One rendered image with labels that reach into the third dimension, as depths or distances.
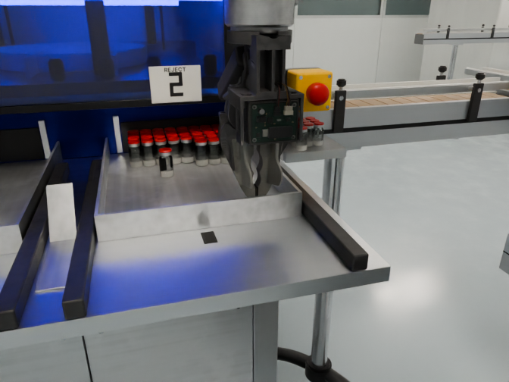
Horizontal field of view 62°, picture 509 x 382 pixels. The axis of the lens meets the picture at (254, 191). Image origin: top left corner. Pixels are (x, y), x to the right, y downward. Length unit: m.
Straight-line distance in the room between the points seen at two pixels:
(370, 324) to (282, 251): 1.33
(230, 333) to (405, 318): 1.01
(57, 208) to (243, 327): 0.57
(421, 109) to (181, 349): 0.77
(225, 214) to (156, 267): 0.12
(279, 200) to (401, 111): 0.56
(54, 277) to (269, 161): 0.28
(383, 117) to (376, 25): 5.20
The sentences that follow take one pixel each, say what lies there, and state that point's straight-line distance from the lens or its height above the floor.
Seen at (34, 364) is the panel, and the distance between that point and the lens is 1.02.
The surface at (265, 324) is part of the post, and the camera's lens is 1.02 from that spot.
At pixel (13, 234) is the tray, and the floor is 0.90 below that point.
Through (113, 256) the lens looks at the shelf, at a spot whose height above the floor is 0.88.
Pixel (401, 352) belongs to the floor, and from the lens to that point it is 1.73.
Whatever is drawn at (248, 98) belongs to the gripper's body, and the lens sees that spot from 0.45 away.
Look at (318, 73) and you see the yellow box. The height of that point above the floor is 1.03.
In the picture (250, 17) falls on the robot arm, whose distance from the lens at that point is 0.46.
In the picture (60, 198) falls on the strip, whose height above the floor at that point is 0.92.
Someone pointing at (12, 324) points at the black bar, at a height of 0.89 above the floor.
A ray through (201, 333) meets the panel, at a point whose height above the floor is 0.48.
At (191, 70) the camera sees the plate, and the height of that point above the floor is 1.04.
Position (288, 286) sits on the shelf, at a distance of 0.45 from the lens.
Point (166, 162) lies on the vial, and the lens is 0.70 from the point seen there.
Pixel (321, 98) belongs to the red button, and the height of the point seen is 0.99.
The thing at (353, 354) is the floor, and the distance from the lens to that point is 1.67.
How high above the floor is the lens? 1.14
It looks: 23 degrees down
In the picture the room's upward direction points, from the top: straight up
